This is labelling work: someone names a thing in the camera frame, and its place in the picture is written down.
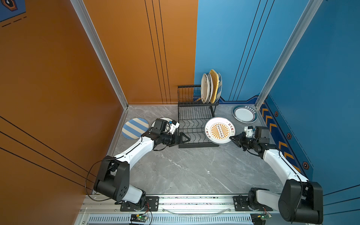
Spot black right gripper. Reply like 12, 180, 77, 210
229, 132, 259, 151

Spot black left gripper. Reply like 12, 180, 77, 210
160, 132, 190, 146

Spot white flower outline plate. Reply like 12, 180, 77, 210
151, 117, 173, 127

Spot orange sunburst plate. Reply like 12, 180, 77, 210
204, 117, 236, 145

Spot cream floral plate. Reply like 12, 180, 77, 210
201, 74, 210, 104

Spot white plate red characters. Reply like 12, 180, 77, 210
206, 73, 213, 104

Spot blue striped plate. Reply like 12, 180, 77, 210
215, 73, 222, 103
122, 118, 149, 140

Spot yellow woven tray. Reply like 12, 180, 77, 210
210, 69, 219, 104

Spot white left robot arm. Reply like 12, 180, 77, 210
93, 118, 190, 208

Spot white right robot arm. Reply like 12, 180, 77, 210
230, 126, 323, 225

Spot green rimmed white plate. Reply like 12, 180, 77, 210
232, 105, 258, 123

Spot circuit board right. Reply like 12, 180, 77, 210
251, 214, 271, 225

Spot green circuit board left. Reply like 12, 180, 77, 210
130, 214, 149, 225

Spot black wire dish rack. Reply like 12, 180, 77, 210
178, 85, 219, 148

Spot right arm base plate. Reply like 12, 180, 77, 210
232, 195, 273, 212

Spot aluminium front rail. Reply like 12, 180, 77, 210
75, 194, 288, 225

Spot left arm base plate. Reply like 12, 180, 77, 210
121, 196, 159, 212

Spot aluminium corner post right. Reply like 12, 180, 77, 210
255, 0, 323, 110

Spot aluminium corner post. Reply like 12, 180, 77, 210
255, 0, 323, 110
70, 0, 128, 110

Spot aluminium corner post left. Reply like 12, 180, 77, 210
70, 0, 128, 110

